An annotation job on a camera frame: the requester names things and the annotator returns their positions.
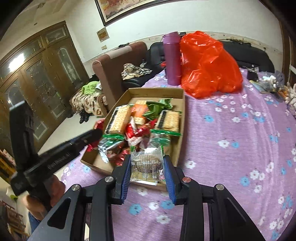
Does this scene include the silver foil snack pack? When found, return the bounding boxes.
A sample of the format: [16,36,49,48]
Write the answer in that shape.
[98,138,125,163]

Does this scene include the red nut snack bag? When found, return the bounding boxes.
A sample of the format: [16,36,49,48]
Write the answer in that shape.
[114,148,130,166]

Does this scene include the green cracker pack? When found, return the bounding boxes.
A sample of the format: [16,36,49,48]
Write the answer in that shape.
[104,104,132,136]
[150,110,181,137]

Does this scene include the clear green wrapper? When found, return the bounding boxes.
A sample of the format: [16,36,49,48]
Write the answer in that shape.
[130,145,165,182]

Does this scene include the orange cracker pack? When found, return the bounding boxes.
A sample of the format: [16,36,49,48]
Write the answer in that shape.
[131,100,149,126]

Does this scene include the white red snack packet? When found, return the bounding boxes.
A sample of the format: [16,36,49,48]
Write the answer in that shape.
[125,116,151,146]

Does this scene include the person left hand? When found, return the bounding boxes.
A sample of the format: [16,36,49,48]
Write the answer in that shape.
[23,175,65,221]

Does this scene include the green cloth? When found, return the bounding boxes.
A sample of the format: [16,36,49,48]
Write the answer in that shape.
[81,81,102,95]

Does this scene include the wooden glass door cabinet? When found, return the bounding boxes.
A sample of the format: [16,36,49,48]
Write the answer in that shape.
[1,21,89,153]

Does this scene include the brown armchair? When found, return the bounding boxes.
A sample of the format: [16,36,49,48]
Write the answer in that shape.
[92,42,147,108]

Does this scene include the green packet in tray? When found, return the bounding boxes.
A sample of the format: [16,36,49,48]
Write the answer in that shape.
[142,98,173,121]

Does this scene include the patterned cloth on chair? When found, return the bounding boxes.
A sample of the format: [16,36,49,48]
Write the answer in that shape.
[121,63,152,80]

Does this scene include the white gloves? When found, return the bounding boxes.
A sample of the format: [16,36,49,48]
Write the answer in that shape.
[262,75,295,108]

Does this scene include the booklet on table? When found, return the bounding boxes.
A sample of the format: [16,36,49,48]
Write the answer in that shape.
[249,80,272,94]

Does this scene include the small black box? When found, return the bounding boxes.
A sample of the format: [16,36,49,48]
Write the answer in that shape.
[247,67,259,82]

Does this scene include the red plastic bag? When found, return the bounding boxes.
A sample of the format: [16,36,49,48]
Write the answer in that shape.
[180,31,243,99]

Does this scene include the grey phone stand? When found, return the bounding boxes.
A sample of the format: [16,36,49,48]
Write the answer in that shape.
[273,70,285,92]

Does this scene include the framed horse painting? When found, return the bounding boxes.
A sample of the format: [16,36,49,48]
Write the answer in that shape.
[95,0,170,27]

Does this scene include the black sofa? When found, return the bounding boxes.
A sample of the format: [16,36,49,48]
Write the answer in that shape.
[145,40,275,75]

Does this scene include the purple thermos bottle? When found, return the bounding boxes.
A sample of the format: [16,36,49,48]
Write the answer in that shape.
[163,32,182,86]

